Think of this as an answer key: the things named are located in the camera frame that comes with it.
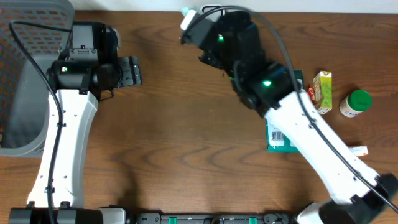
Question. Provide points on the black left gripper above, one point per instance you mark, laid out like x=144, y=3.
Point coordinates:
x=130, y=68

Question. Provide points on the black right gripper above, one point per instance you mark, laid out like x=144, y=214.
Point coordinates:
x=223, y=22

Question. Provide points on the green tea carton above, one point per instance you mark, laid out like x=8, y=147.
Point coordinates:
x=322, y=85

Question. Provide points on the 3M gloves package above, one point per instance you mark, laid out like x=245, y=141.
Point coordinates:
x=277, y=141

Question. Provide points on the green lid white jar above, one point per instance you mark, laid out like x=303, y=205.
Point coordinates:
x=355, y=103

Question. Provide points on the small orange box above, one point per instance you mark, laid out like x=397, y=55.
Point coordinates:
x=359, y=150

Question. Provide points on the light green tissue pack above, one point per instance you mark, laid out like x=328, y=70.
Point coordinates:
x=186, y=10

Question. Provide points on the red sachet stick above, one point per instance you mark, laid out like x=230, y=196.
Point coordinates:
x=311, y=93

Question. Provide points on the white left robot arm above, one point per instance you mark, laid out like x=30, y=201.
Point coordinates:
x=75, y=81

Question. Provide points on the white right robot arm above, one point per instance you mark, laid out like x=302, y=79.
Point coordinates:
x=358, y=194

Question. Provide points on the white barcode scanner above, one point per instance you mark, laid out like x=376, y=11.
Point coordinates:
x=208, y=7

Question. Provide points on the grey plastic basket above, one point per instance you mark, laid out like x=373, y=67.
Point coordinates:
x=24, y=96

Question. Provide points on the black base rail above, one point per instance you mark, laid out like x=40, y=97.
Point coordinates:
x=157, y=218

